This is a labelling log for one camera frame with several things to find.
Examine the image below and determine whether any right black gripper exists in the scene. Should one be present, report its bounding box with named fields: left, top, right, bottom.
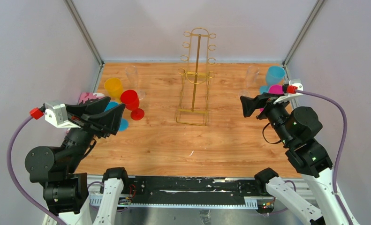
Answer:
left=240, top=91, right=292, bottom=145

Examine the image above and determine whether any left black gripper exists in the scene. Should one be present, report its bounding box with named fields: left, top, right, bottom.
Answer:
left=62, top=94, right=125, bottom=169

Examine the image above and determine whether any yellow wine glass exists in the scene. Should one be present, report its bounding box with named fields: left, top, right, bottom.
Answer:
left=104, top=77, right=124, bottom=103

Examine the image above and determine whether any red wine glass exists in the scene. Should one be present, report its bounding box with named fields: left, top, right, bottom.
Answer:
left=120, top=90, right=145, bottom=120

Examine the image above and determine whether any pink wine glass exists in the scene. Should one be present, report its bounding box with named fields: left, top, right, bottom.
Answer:
left=259, top=85, right=283, bottom=95

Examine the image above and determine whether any clear wine glass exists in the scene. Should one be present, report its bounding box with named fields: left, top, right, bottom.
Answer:
left=125, top=65, right=145, bottom=100
left=238, top=65, right=260, bottom=97

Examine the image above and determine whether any light blue wine glass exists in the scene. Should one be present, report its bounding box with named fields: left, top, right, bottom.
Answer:
left=259, top=66, right=285, bottom=94

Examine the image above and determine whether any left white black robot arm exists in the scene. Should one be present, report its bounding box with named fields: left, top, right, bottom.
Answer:
left=24, top=97, right=130, bottom=225

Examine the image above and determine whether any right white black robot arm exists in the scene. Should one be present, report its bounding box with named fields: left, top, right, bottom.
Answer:
left=240, top=90, right=358, bottom=225

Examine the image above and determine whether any pink camouflage cloth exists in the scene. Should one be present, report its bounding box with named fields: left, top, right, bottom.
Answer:
left=78, top=92, right=105, bottom=105

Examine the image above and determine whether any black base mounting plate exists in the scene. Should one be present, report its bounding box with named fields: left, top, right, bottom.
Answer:
left=123, top=176, right=274, bottom=207

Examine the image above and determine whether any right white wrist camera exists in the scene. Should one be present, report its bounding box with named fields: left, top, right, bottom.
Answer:
left=273, top=79, right=303, bottom=104

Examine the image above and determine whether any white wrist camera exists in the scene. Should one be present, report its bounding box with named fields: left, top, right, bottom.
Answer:
left=44, top=101, right=80, bottom=128
left=273, top=79, right=303, bottom=104

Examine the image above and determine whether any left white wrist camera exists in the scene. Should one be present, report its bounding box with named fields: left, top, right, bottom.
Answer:
left=44, top=101, right=80, bottom=128

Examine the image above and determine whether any gold wire glass rack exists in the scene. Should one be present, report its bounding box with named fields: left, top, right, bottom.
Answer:
left=175, top=27, right=217, bottom=126

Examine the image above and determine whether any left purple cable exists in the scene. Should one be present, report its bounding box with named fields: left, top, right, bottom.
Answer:
left=6, top=107, right=68, bottom=225

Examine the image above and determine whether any aluminium frame rail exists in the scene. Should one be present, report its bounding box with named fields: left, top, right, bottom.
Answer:
left=44, top=173, right=341, bottom=225

